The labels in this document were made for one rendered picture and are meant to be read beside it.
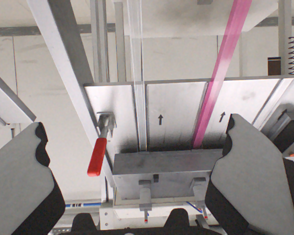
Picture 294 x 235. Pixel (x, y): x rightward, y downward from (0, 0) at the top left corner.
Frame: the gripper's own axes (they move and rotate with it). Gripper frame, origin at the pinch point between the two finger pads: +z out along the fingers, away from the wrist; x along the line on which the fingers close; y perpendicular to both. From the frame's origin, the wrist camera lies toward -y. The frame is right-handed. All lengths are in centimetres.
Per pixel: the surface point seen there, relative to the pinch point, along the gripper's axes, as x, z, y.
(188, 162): 8.7, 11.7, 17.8
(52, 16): -8.1, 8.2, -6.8
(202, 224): 14.4, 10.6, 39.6
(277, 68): 52, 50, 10
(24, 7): -110, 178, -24
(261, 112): 20.9, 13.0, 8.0
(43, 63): -116, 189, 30
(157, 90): 2.7, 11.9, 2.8
